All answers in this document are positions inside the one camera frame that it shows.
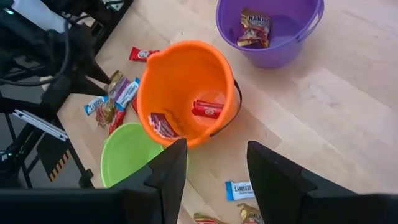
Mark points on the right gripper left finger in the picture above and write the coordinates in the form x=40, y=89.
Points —
x=174, y=174

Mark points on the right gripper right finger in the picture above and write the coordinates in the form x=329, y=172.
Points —
x=273, y=180

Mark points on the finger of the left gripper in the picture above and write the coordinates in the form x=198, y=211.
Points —
x=84, y=87
x=91, y=68

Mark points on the white blue Hershey's bar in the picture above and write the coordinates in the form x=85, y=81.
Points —
x=239, y=190
x=128, y=93
x=94, y=104

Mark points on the purple candy wrapper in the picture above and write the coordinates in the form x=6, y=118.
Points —
x=119, y=88

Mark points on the red KitKat bar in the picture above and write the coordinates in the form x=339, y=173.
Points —
x=206, y=109
x=161, y=125
x=134, y=105
x=116, y=121
x=141, y=54

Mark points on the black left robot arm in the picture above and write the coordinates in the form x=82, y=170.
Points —
x=21, y=37

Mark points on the orange halloween bucket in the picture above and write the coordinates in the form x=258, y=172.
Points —
x=183, y=77

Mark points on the purple halloween bucket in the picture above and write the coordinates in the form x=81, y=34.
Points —
x=273, y=56

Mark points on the green jack-o'-lantern bucket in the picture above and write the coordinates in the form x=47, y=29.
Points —
x=127, y=152

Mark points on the silver aluminium extrusion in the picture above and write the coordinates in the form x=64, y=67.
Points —
x=40, y=124

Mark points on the black aluminium table frame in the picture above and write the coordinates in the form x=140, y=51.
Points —
x=109, y=28

